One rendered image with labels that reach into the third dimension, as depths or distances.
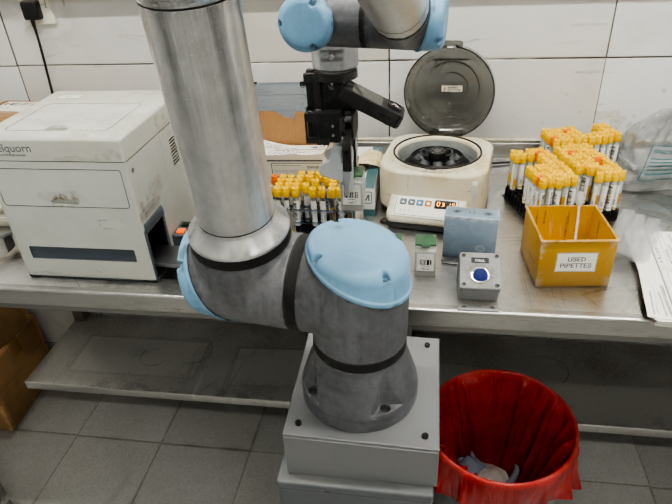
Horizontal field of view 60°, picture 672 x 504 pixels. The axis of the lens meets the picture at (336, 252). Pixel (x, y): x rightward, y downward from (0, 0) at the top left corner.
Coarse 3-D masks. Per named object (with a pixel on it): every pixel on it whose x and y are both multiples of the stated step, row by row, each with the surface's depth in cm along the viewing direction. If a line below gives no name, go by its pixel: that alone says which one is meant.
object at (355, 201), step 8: (360, 184) 101; (344, 192) 102; (352, 192) 102; (360, 192) 102; (344, 200) 103; (352, 200) 103; (360, 200) 103; (344, 208) 104; (352, 208) 104; (360, 208) 104
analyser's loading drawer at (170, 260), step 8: (152, 248) 117; (160, 248) 117; (168, 248) 116; (176, 248) 116; (160, 256) 114; (168, 256) 114; (176, 256) 114; (160, 264) 112; (168, 264) 112; (176, 264) 111
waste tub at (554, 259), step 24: (528, 216) 110; (552, 216) 112; (576, 216) 112; (600, 216) 107; (528, 240) 110; (552, 240) 100; (576, 240) 100; (600, 240) 100; (528, 264) 110; (552, 264) 103; (576, 264) 103; (600, 264) 102
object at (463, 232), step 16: (448, 208) 112; (464, 208) 112; (448, 224) 111; (464, 224) 110; (480, 224) 109; (496, 224) 108; (448, 240) 113; (464, 240) 112; (480, 240) 111; (448, 256) 114
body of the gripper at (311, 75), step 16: (304, 80) 93; (320, 80) 92; (336, 80) 91; (320, 96) 94; (320, 112) 94; (336, 112) 94; (352, 112) 95; (320, 128) 96; (336, 128) 95; (352, 128) 94; (320, 144) 97
